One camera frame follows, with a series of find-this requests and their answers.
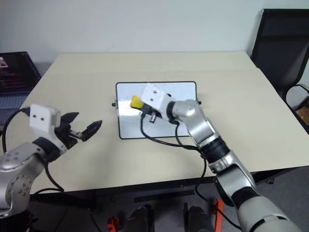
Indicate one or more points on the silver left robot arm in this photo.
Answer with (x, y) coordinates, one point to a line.
(17, 166)

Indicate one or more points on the yellow eraser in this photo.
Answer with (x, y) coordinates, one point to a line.
(136, 101)

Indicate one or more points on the dark rounded robot foot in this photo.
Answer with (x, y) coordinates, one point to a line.
(141, 217)
(199, 217)

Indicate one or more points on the orange clamp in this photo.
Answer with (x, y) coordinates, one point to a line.
(113, 223)
(219, 215)

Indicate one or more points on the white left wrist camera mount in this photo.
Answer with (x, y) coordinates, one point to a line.
(41, 118)

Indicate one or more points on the black table frame bar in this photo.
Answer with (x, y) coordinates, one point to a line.
(164, 196)

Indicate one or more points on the grey chair armrest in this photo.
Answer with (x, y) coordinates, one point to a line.
(298, 96)

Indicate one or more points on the silver metal tray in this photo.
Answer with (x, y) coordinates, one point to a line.
(130, 120)

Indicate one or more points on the black office chair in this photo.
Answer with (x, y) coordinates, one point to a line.
(280, 48)

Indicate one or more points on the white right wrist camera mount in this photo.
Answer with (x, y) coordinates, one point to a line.
(154, 97)

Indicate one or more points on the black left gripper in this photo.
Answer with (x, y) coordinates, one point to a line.
(65, 135)

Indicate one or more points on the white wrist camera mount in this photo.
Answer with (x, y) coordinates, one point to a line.
(154, 97)
(41, 118)

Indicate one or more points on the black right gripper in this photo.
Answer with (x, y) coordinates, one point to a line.
(147, 111)

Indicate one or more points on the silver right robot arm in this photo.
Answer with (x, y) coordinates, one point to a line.
(205, 130)

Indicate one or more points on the open laptop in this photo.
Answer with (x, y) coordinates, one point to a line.
(14, 77)

